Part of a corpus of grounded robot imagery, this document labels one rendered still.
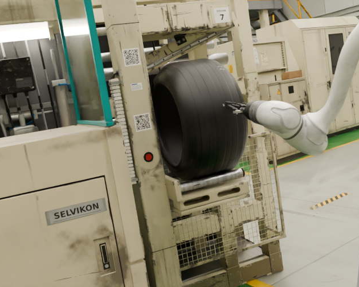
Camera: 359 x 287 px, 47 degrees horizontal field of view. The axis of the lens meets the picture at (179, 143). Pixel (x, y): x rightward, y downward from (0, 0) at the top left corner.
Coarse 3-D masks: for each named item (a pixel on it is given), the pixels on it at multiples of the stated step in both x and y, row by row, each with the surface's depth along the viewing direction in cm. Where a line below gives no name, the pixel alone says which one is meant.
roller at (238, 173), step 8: (240, 168) 199; (208, 176) 193; (216, 176) 193; (224, 176) 194; (232, 176) 195; (240, 176) 197; (184, 184) 187; (192, 184) 188; (200, 184) 190; (208, 184) 191
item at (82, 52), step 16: (64, 0) 133; (80, 0) 109; (64, 16) 140; (80, 16) 113; (64, 32) 147; (80, 32) 118; (96, 32) 104; (64, 48) 153; (80, 48) 123; (96, 48) 104; (80, 64) 129; (96, 64) 104; (80, 80) 135; (96, 80) 110; (80, 96) 141; (96, 96) 114; (80, 112) 148; (96, 112) 119
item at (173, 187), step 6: (168, 180) 187; (174, 180) 183; (168, 186) 189; (174, 186) 181; (180, 186) 182; (168, 192) 191; (174, 192) 183; (180, 192) 182; (174, 198) 184; (180, 198) 182
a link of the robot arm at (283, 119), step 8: (264, 104) 145; (272, 104) 142; (280, 104) 140; (288, 104) 139; (256, 112) 148; (264, 112) 143; (272, 112) 140; (280, 112) 137; (288, 112) 136; (296, 112) 137; (264, 120) 143; (272, 120) 139; (280, 120) 136; (288, 120) 136; (296, 120) 137; (272, 128) 142; (280, 128) 138; (288, 128) 137; (296, 128) 139; (280, 136) 147; (288, 136) 145
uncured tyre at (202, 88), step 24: (168, 72) 188; (192, 72) 182; (216, 72) 185; (168, 96) 223; (192, 96) 175; (216, 96) 178; (240, 96) 184; (168, 120) 228; (192, 120) 175; (216, 120) 176; (240, 120) 181; (168, 144) 226; (192, 144) 178; (216, 144) 179; (240, 144) 185; (168, 168) 211; (192, 168) 186; (216, 168) 189
